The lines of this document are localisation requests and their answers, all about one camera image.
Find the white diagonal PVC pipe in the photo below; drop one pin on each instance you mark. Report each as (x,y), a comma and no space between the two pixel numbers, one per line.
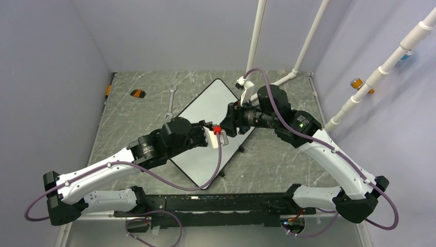
(417,34)

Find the silver open-end wrench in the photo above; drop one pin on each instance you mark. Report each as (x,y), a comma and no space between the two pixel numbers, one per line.
(169,114)

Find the orange yellow wall fitting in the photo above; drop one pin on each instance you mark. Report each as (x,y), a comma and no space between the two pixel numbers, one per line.
(356,83)

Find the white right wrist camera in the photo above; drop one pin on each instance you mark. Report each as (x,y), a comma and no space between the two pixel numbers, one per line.
(247,88)

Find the wire whiteboard stand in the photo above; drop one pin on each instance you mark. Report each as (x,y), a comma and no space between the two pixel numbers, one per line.
(240,150)

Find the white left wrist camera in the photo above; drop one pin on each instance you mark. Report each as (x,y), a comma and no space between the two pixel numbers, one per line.
(215,136)

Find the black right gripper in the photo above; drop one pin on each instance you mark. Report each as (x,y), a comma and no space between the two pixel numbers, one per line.
(234,119)

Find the blue wall fitting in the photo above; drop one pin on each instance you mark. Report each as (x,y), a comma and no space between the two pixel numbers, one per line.
(407,55)

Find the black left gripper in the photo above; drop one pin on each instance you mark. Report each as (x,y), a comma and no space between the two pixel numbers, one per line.
(199,126)

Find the orange black edge tool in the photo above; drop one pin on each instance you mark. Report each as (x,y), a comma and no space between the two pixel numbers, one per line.
(107,91)

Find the orange black small block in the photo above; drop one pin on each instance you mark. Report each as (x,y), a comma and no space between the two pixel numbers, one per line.
(138,93)

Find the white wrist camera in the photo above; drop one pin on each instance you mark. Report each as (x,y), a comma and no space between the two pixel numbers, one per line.
(215,136)
(247,88)

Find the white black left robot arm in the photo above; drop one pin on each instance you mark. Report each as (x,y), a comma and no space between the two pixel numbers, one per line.
(75,194)

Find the white PVC pipe frame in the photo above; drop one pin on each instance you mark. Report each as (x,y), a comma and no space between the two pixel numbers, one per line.
(291,36)

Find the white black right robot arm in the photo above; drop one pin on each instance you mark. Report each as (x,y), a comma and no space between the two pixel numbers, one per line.
(356,196)

